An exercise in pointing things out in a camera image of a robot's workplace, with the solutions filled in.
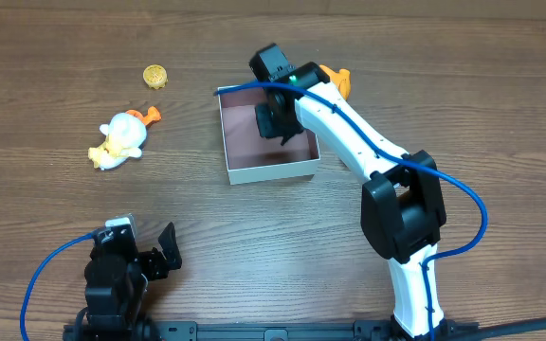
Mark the white box pink interior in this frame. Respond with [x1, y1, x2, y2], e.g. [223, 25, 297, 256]
[218, 88, 320, 185]

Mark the white plush chicken toy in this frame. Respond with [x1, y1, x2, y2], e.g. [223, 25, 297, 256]
[88, 106, 161, 171]

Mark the orange rubber duck toy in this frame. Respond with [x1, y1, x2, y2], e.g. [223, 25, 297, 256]
[319, 64, 352, 99]

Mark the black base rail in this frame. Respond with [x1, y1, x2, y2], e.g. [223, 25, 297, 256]
[62, 319, 481, 341]

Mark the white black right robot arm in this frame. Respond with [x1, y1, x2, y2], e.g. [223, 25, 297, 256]
[249, 59, 446, 339]

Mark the yellow gear shaped token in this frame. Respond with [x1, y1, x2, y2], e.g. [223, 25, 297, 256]
[142, 64, 168, 89]

